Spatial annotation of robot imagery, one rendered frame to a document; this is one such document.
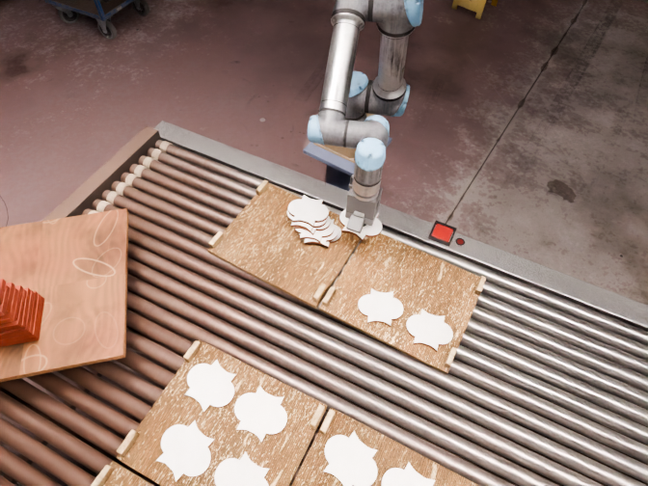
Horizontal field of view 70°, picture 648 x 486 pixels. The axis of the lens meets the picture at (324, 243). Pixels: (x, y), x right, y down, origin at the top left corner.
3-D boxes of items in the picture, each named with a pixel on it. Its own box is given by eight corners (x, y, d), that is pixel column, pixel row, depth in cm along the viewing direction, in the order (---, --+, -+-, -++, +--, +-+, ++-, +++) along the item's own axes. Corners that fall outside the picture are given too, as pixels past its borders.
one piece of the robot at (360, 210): (339, 198, 123) (337, 233, 137) (370, 207, 121) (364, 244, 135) (355, 168, 130) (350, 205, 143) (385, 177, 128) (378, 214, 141)
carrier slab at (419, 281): (368, 230, 159) (369, 228, 157) (484, 282, 148) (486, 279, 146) (319, 310, 140) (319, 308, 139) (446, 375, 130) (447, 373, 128)
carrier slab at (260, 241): (267, 184, 170) (266, 181, 168) (366, 229, 159) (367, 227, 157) (207, 253, 152) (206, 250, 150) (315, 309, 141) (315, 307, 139)
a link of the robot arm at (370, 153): (389, 136, 118) (385, 159, 114) (384, 167, 127) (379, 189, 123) (359, 131, 119) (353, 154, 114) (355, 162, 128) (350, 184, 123)
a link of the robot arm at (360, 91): (337, 95, 180) (337, 66, 168) (371, 99, 178) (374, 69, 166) (332, 117, 173) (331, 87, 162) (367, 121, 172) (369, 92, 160)
